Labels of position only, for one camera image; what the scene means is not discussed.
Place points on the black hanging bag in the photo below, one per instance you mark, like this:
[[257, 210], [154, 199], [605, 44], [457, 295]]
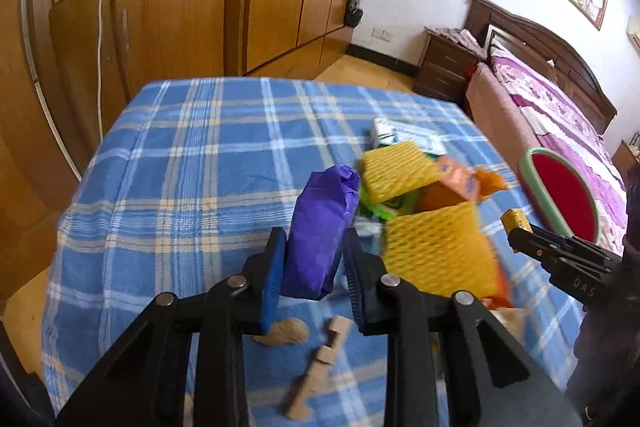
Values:
[[353, 14]]

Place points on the orange cardboard box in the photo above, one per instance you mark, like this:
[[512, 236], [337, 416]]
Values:
[[455, 184]]

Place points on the wooden shelf cabinet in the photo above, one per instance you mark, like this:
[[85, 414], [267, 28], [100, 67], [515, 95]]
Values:
[[92, 57]]

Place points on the red bin with green rim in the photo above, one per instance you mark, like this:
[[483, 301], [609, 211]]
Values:
[[559, 194]]

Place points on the blue plaid tablecloth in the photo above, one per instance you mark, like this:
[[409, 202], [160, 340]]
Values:
[[189, 182]]

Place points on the yellow foam net sleeve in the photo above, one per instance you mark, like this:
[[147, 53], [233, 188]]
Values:
[[443, 251]]

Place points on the purple floral bedspread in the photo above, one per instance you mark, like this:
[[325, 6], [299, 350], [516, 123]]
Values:
[[561, 126]]

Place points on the dark wooden nightstand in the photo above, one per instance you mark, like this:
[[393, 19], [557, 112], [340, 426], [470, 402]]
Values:
[[446, 69]]

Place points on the white green medicine box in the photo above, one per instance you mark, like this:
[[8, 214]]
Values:
[[386, 132]]

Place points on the green plastic wrapper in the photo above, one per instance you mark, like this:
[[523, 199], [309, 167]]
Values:
[[398, 206]]

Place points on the wooden stick piece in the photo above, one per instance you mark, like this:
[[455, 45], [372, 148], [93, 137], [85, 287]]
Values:
[[317, 373]]

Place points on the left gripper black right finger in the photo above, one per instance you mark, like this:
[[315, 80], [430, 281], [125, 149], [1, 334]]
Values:
[[363, 271]]

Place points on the dark wooden headboard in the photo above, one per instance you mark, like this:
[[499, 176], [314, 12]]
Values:
[[545, 51]]

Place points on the wall socket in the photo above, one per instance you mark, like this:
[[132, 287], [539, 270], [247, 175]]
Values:
[[382, 34]]

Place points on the cloth on nightstand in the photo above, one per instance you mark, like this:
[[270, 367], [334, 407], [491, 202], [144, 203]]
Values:
[[462, 37]]

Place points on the purple paper bag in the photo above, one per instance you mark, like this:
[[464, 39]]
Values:
[[322, 213]]

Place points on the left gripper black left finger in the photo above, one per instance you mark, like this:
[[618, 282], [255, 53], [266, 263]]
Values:
[[263, 272]]

